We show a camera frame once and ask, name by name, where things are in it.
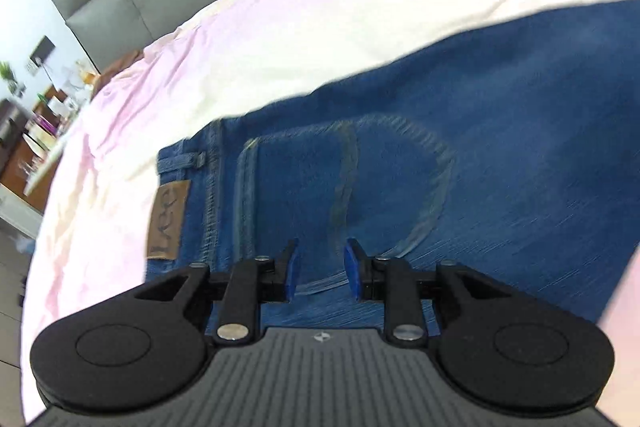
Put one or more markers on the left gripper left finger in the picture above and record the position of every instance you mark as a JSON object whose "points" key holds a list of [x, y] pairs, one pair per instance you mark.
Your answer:
{"points": [[226, 306]]}

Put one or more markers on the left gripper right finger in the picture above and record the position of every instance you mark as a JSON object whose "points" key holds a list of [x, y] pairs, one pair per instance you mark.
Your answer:
{"points": [[402, 291]]}

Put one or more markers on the blue denim jeans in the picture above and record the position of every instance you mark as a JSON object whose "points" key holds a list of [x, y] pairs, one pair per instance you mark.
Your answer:
{"points": [[513, 149]]}

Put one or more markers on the wooden desk with clutter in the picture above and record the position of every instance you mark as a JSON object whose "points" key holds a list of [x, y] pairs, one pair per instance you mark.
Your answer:
{"points": [[33, 137]]}

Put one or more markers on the pink bed sheet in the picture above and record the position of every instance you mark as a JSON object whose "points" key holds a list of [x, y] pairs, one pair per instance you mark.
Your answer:
{"points": [[231, 57]]}

